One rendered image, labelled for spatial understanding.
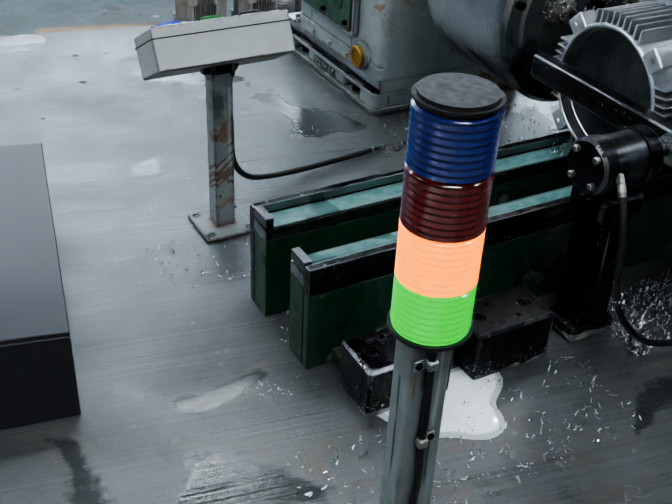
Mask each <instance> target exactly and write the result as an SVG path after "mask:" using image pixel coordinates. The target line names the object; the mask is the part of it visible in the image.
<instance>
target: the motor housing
mask: <svg viewBox="0 0 672 504"><path fill-rule="evenodd" d="M665 5H666V3H662V4H660V2H654V1H650V2H648V1H646V2H639V3H633V4H627V5H621V6H615V7H609V8H603V9H597V11H596V15H595V19H594V22H593V24H590V25H588V26H587V27H585V28H584V29H582V30H580V31H579V32H578V33H577V34H576V35H574V34H573V35H568V36H562V37H561V39H563V40H564V41H565V42H560V43H558V45H559V46H561V47H563V48H559V49H555V51H557V52H558V53H560V55H555V56H553V57H555V58H557V59H559V60H561V61H563V62H564V63H566V64H568V65H570V66H572V67H573V68H575V69H577V70H579V71H581V72H582V73H584V74H586V75H588V76H590V77H591V78H593V79H595V80H597V81H599V82H601V83H602V84H604V85H606V86H608V87H610V88H611V89H613V90H615V91H617V92H619V93H620V94H622V95H624V96H626V97H628V98H629V99H631V100H633V101H635V102H637V103H639V104H640V105H642V106H644V107H646V108H648V109H649V110H651V111H653V112H655V113H657V114H658V115H660V116H662V117H664V118H666V119H667V120H669V121H671V122H672V68H671V69H669V70H667V71H666V72H664V73H659V74H654V75H650V74H649V71H648V68H647V65H646V63H645V60H644V58H643V55H644V54H645V53H647V52H648V51H650V50H651V49H653V48H655V47H660V46H665V45H668V46H669V48H670V51H671V53H672V9H671V6H672V5H668V6H665ZM551 93H552V94H553V95H554V96H556V97H557V98H558V99H559V105H560V109H561V112H562V115H563V118H564V121H565V123H566V125H567V127H568V129H569V131H570V132H571V138H570V146H571V145H572V144H573V142H574V141H575V140H577V139H578V138H581V137H585V136H589V135H593V134H599V135H605V134H609V133H613V132H617V131H618V130H620V129H619V128H617V127H616V126H614V125H612V124H611V123H609V122H607V121H606V120H604V119H602V118H601V117H599V116H597V115H595V114H594V113H592V112H590V111H589V110H587V109H585V108H584V107H582V106H580V105H579V104H577V103H575V102H574V101H572V100H570V99H568V98H567V97H565V96H563V95H562V94H560V93H558V92H557V91H551Z"/></svg>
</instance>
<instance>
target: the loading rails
mask: <svg viewBox="0 0 672 504"><path fill-rule="evenodd" d="M570 138H571V132H570V131H569V130H568V131H564V132H560V133H555V134H551V135H547V136H542V137H538V138H533V139H529V140H525V141H520V142H516V143H512V144H507V145H503V146H499V148H498V155H497V161H496V164H495V165H496V168H495V174H494V180H493V187H492V193H491V200H490V206H489V213H488V219H487V226H486V231H485V238H484V244H483V251H482V257H481V263H480V270H479V276H478V284H477V290H476V296H475V300H476V299H480V298H483V297H486V296H488V295H491V294H494V293H497V292H501V291H504V290H507V289H510V288H514V287H517V286H520V285H522V286H523V287H524V288H526V289H527V290H528V291H529V292H530V293H531V294H533V295H534V296H535V297H536V296H540V295H543V294H546V293H549V292H552V291H555V290H558V289H559V285H560V280H561V275H562V271H563V266H564V261H565V257H566V252H567V247H568V243H569V238H570V233H571V229H572V224H573V219H574V215H575V210H574V209H573V208H571V207H570V206H569V205H568V204H569V199H570V195H571V190H572V186H573V185H575V184H574V183H573V181H572V179H571V177H569V176H568V175H567V172H568V165H567V159H568V153H569V152H568V151H569V149H570V147H571V146H570V143H568V141H567V140H569V142H570ZM566 141H567V142H566ZM557 142H558V143H557ZM564 142H566V143H564ZM553 143H555V145H554V146H552V145H553ZM563 143H564V145H565V144H566V145H565V146H564V147H563V149H564V150H565V151H566V152H565V151H564V153H565V154H564V155H565V156H563V154H562V156H560V155H561V153H562V151H561V150H560V148H559V147H560V144H561V147H562V146H563ZM556 146H557V147H556ZM554 149H555V152H556V151H557V150H558V151H557V152H556V153H552V154H551V153H550V150H551V152H554ZM665 165H667V164H665V163H663V166H662V167H663V168H662V170H661V171H660V173H659V174H658V175H657V176H656V177H655V178H653V179H652V180H648V181H645V182H641V183H637V184H632V183H627V184H628V185H630V186H631V187H633V188H635V189H636V190H638V191H639V192H641V193H642V194H643V195H644V198H643V201H642V205H641V209H640V213H639V215H636V216H633V217H630V220H629V224H628V228H627V242H626V252H625V259H624V266H623V269H624V268H627V267H631V266H634V265H637V264H640V263H643V262H646V261H649V260H653V259H656V258H659V257H662V258H663V259H664V260H666V261H667V262H669V263H670V264H671V265H672V167H671V169H669V168H670V166H669V165H667V166H665ZM668 166H669V167H668ZM403 174H404V168H403V169H399V170H394V171H390V172H385V173H381V174H377V175H372V176H368V177H364V178H359V179H355V180H351V181H346V182H342V183H338V184H333V185H329V186H324V187H320V188H316V189H311V190H307V191H303V192H298V193H294V194H290V195H285V196H281V197H277V198H272V199H268V200H264V201H259V202H255V203H250V276H251V299H252V300H253V301H254V302H255V304H256V305H257V307H258V308H259V309H260V310H261V312H262V313H263V314H264V316H265V317H267V316H270V315H274V314H277V312H278V313H281V312H284V311H288V310H290V328H289V348H290V350H291V351H292V352H293V354H294V355H295V356H296V357H297V359H298V360H299V361H300V363H302V365H303V367H304V368H305V369H306V370H307V369H310V368H313V367H317V366H320V365H323V364H326V363H329V362H332V363H333V364H334V365H335V367H336V368H337V369H338V370H339V372H340V359H341V343H342V341H343V340H346V339H349V338H352V337H355V336H358V335H362V334H365V333H368V332H371V331H375V330H378V329H381V328H385V327H388V326H387V315H388V312H389V310H390V309H391V300H392V290H393V282H394V269H395V261H396V249H397V242H398V241H397V238H398V230H399V217H400V207H401V199H402V198H401V196H402V187H403V179H404V178H403Z"/></svg>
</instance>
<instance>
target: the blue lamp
mask: <svg viewBox="0 0 672 504"><path fill-rule="evenodd" d="M504 110H505V106H504V107H503V108H502V109H501V110H500V111H498V112H496V113H495V114H493V115H491V116H489V117H485V118H481V119H472V120H461V119H451V118H446V117H441V116H438V115H435V114H432V113H430V112H428V111H426V110H424V109H423V108H421V107H420V106H419V105H418V104H417V103H416V102H415V101H414V100H413V98H412V96H411V105H410V113H409V117H410V118H409V122H408V124H409V126H408V134H407V143H406V146H407V148H406V156H405V161H406V164H407V166H408V167H409V168H410V169H411V170H412V171H414V172H415V173H416V174H418V175H420V176H422V177H424V178H426V179H429V180H432V181H435V182H439V183H445V184H470V183H475V182H478V181H481V180H484V179H486V178H488V177H489V176H491V175H492V174H493V173H494V171H495V168H496V165H495V164H496V161H497V155H498V148H499V141H500V134H501V127H502V120H503V117H504V115H503V112H504Z"/></svg>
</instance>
